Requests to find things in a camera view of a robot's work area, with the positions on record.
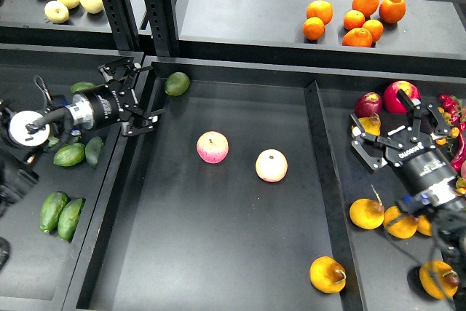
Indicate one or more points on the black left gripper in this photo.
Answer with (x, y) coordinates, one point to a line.
(115, 100)

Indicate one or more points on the black shelf post left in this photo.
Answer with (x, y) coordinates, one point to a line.
(119, 24)

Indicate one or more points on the bright red apple right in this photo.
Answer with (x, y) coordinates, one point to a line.
(390, 99)

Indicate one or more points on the orange middle small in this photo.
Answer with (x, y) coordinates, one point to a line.
(353, 19)

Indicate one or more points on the pink red apple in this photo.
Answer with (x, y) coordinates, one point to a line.
(212, 147)

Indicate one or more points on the orange top right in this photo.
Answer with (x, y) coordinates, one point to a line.
(392, 11)

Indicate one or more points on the orange top centre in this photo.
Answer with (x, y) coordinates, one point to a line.
(366, 7)

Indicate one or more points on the dark green avocado cluster right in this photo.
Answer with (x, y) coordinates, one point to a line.
(93, 150)

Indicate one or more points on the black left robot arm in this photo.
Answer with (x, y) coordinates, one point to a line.
(48, 129)

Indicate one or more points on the black shelf post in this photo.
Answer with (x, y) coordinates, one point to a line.
(119, 24)
(162, 22)

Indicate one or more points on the cherry tomato bunch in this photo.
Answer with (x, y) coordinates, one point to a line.
(453, 113)

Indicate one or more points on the pale yellow pear front left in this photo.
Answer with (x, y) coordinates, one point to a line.
(56, 12)

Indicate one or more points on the red chili pepper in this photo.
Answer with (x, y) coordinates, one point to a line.
(459, 157)

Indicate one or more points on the black shelf post right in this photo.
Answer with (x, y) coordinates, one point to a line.
(162, 22)

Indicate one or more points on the orange front bottom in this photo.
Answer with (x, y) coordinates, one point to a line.
(358, 37)

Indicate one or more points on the black right tray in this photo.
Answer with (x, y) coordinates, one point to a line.
(386, 269)

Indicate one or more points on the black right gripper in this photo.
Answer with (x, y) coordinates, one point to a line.
(424, 171)

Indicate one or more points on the pale yellow pear right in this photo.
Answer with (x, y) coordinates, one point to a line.
(92, 6)

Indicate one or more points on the pale pink apple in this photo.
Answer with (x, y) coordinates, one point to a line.
(271, 165)

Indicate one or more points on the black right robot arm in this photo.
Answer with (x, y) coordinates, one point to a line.
(447, 218)

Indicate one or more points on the black metal divider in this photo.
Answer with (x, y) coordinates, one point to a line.
(331, 191)

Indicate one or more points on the dark red apple right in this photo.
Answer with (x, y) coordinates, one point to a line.
(368, 104)

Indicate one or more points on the green avocado tray corner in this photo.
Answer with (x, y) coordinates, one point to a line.
(177, 84)

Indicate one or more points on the orange right lower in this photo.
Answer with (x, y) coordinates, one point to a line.
(375, 27)

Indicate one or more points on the small tomatoes right edge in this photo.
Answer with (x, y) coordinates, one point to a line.
(461, 181)

